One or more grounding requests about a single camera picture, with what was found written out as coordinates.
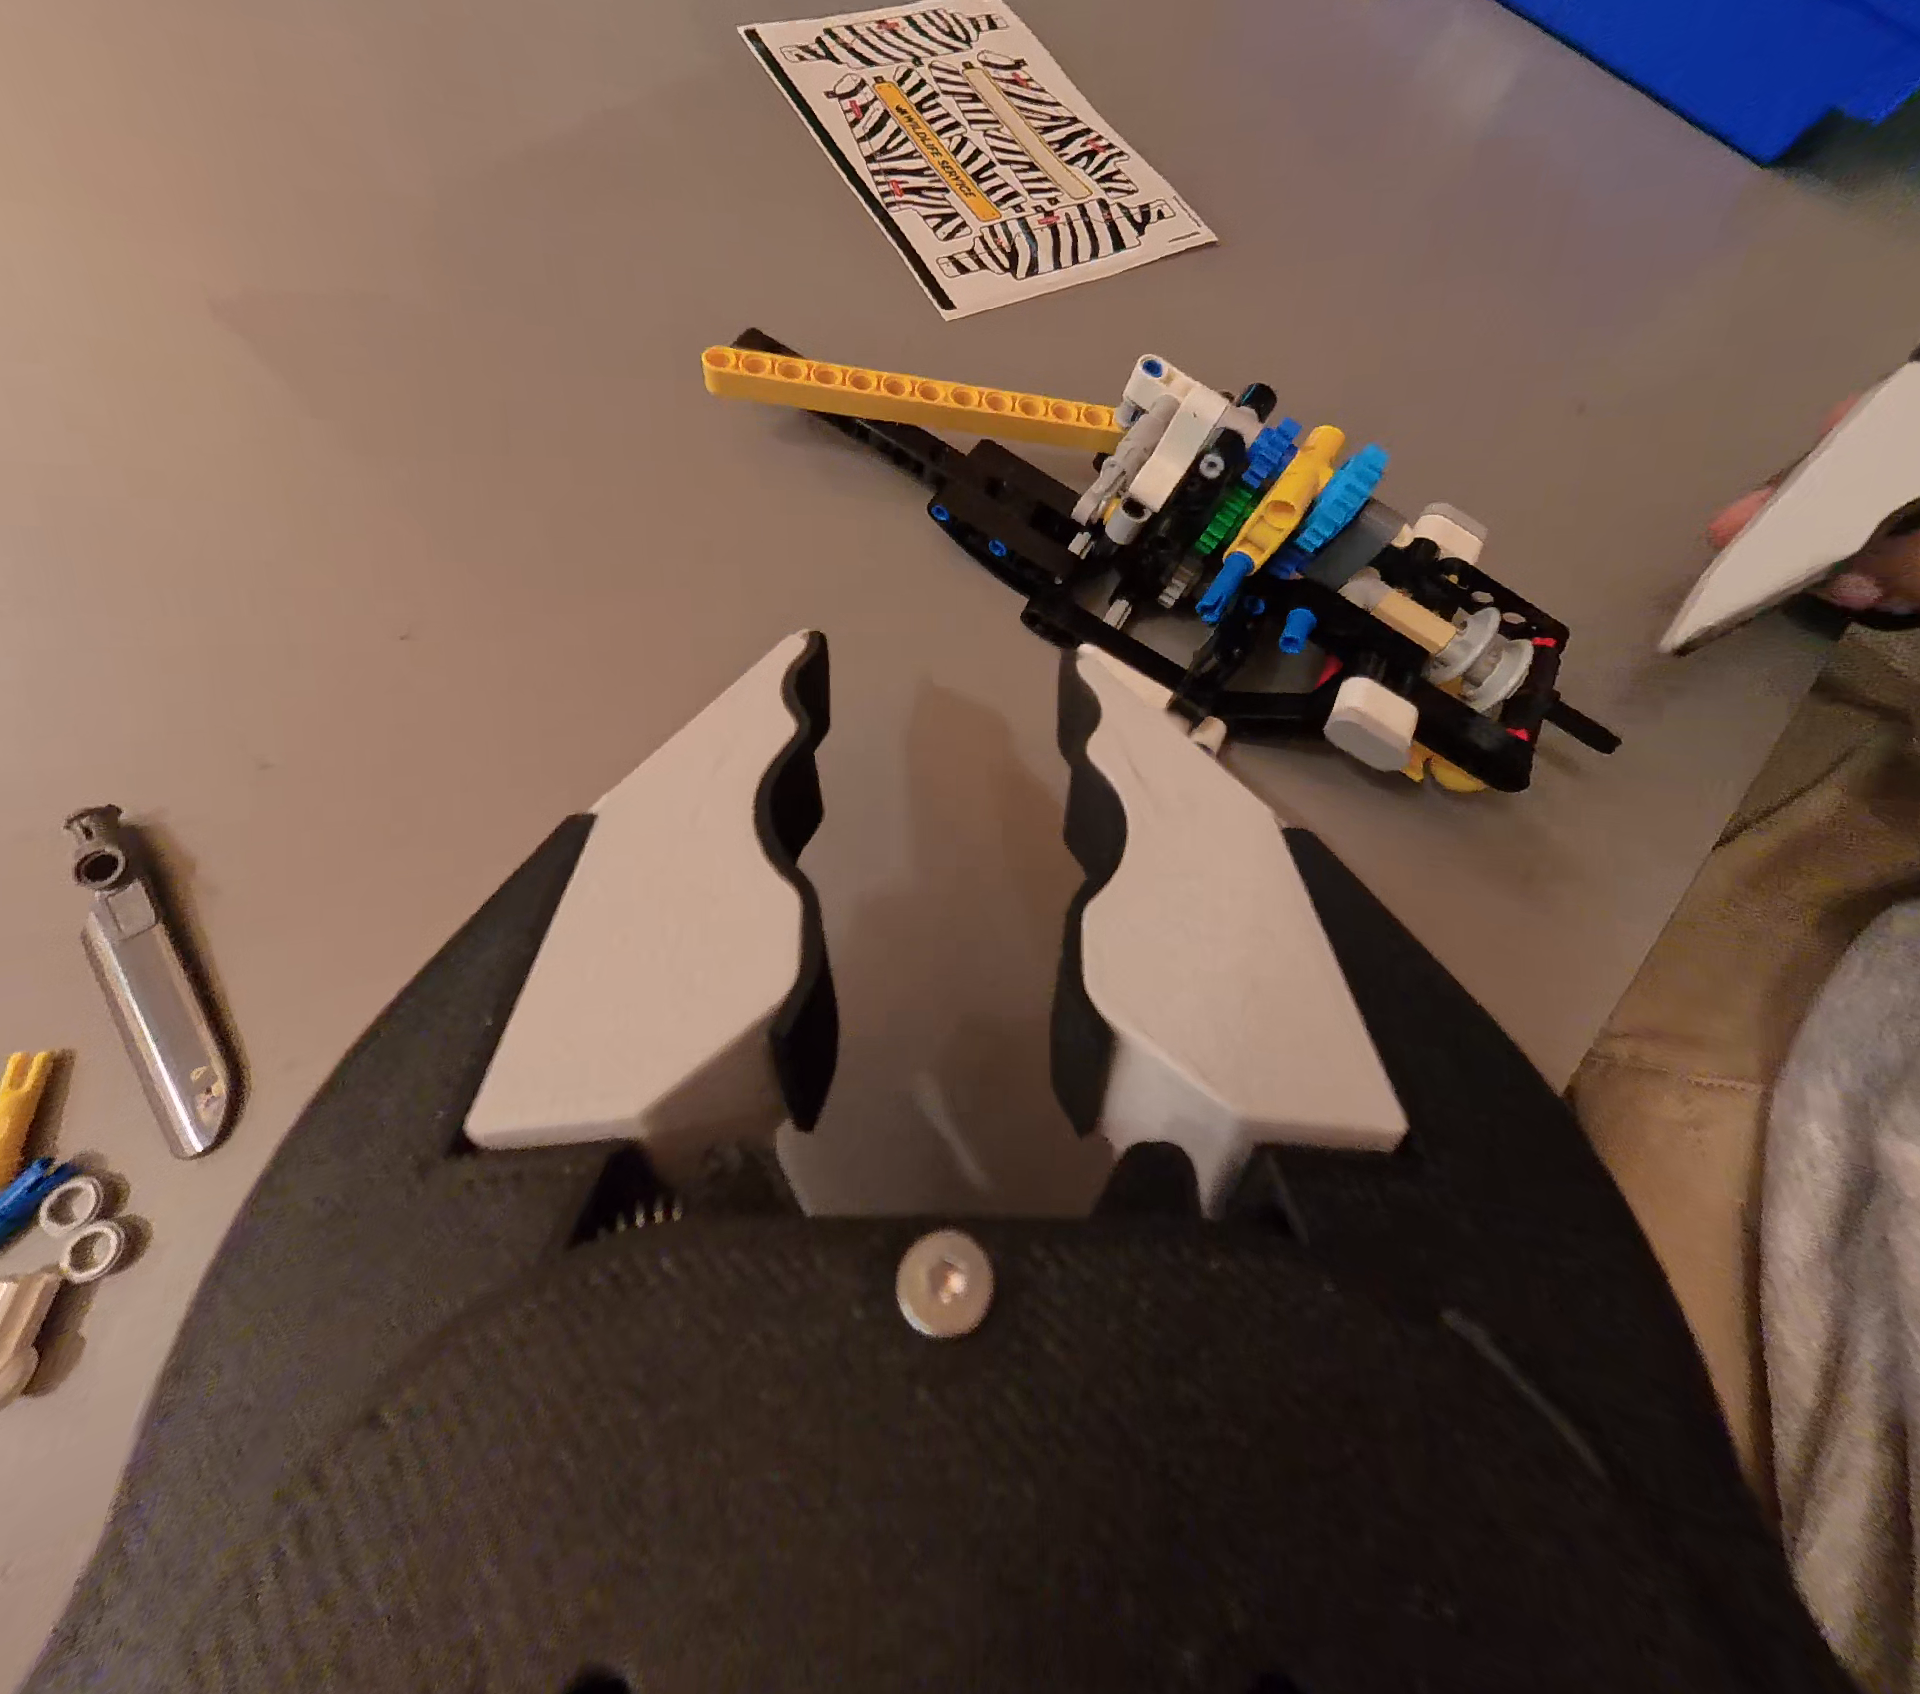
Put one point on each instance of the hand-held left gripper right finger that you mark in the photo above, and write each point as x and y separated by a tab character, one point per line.
1214	975

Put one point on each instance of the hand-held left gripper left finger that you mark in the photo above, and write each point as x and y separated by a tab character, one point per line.
644	944

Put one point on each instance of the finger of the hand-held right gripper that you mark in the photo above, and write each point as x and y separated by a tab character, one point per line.
1815	494

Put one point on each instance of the partly built lego vehicle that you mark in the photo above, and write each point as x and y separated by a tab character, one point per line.
1034	509

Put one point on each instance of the metallic lego panel piece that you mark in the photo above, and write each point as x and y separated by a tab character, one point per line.
158	1018

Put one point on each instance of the pile of small lego parts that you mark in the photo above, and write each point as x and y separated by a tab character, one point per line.
19	1102

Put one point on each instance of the person's right hand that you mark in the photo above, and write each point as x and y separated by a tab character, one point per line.
1882	576

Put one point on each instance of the tan pants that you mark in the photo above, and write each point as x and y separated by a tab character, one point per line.
1680	1048

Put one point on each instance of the zebra striped sticker sheet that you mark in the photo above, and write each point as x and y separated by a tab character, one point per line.
990	148

